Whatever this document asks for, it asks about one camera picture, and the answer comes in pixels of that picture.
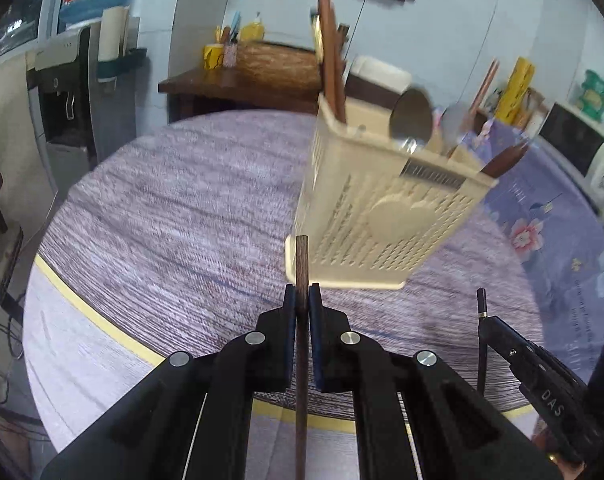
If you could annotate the blue toothbrush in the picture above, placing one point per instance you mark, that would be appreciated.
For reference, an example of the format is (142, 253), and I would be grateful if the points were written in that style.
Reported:
(235, 25)

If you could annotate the purple floral cloth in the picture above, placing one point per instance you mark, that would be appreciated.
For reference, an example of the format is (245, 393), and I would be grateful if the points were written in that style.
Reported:
(557, 220)

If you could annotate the grey water dispenser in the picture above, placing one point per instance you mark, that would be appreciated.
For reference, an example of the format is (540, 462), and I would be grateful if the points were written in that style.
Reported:
(57, 105)

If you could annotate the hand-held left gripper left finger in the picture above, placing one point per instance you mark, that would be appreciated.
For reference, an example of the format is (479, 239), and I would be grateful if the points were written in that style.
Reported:
(291, 310)

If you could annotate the yellow plastic roll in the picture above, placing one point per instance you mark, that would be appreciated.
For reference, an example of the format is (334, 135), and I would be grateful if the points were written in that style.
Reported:
(517, 87)

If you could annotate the bronze faucet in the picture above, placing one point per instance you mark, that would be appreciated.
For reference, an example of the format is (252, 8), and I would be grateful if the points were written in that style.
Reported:
(343, 31)

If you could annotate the yellow soap bottle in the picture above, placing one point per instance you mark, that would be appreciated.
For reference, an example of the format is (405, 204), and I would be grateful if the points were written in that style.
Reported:
(253, 31)

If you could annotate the pink patterned cup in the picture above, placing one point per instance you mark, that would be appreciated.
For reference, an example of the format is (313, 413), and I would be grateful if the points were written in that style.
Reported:
(230, 55)

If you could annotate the white microwave oven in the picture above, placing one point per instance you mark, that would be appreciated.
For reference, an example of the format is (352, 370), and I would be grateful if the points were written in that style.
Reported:
(572, 140)

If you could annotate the woven wicker basin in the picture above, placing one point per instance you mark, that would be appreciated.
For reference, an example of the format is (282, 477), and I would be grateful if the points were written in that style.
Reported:
(277, 67)

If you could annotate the teal plastic holder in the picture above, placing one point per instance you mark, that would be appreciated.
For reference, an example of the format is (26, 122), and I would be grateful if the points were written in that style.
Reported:
(127, 62)

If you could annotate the stack of green cans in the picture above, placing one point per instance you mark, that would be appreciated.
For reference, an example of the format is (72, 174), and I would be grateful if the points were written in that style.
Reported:
(596, 92)

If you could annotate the wooden chair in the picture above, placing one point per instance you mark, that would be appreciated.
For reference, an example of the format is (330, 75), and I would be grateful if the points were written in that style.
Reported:
(4, 255)

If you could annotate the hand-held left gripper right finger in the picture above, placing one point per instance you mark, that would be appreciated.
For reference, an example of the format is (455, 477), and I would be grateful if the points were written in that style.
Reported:
(316, 330)

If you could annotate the yellow cup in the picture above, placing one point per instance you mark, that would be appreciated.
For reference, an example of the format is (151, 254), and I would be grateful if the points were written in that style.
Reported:
(214, 56)

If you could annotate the white round pot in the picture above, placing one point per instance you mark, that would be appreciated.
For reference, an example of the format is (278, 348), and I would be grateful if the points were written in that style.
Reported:
(377, 72)

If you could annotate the person's right hand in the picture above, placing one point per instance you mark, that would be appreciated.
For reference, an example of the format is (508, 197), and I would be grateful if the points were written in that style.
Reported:
(557, 465)

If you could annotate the large metal spoon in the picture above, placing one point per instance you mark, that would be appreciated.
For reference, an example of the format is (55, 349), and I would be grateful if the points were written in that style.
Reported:
(409, 115)

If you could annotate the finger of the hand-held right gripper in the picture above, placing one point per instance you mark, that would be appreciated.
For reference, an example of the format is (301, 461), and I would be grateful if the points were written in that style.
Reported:
(507, 342)

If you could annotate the cream plastic utensil basket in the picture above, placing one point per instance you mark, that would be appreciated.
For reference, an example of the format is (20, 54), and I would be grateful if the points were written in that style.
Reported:
(382, 220)

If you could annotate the dark wooden cabinet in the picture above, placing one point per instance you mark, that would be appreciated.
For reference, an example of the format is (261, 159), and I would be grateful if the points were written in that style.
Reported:
(207, 82)

